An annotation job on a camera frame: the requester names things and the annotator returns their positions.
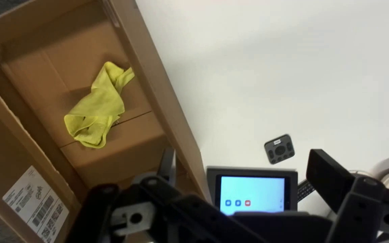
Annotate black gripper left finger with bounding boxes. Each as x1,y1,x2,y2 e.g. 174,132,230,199
65,147,267,243

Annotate black remote control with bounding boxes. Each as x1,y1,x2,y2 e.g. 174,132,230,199
296,178,316,202

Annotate black tablet with lit screen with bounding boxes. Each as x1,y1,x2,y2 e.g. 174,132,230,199
205,166,300,217

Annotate yellow towel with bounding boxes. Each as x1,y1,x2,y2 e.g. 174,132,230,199
62,60,136,151

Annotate brown cardboard box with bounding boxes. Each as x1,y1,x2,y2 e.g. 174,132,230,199
0,0,213,243

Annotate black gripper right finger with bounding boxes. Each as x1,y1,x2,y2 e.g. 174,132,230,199
305,148,386,243

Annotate black smartphone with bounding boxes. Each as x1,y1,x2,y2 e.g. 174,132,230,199
263,132,297,166

